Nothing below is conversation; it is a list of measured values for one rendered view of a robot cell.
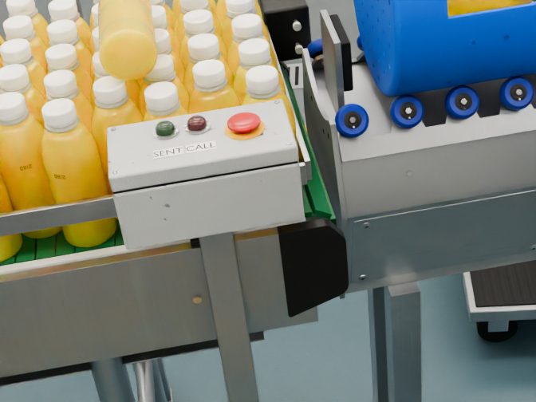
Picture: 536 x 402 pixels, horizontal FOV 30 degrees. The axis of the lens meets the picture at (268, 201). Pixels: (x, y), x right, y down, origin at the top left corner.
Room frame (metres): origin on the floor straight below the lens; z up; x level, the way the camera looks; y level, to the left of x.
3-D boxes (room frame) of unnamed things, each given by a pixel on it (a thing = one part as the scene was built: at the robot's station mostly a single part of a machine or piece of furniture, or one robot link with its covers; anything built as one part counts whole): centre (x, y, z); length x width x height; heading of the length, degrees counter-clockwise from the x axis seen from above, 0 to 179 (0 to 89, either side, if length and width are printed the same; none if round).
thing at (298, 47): (1.41, -0.06, 0.95); 0.10 x 0.07 x 0.10; 4
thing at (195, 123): (0.92, 0.07, 1.11); 0.02 x 0.02 x 0.01
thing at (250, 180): (0.91, 0.07, 1.05); 0.20 x 0.10 x 0.10; 94
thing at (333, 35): (1.21, -0.12, 0.99); 0.10 x 0.02 x 0.12; 4
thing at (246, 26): (1.18, 0.00, 1.08); 0.04 x 0.04 x 0.02
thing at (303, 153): (1.21, -0.04, 0.96); 0.40 x 0.01 x 0.03; 4
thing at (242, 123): (0.91, 0.02, 1.11); 0.04 x 0.04 x 0.01
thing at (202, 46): (1.14, 0.06, 1.08); 0.04 x 0.04 x 0.02
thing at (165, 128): (0.92, 0.10, 1.11); 0.02 x 0.02 x 0.01
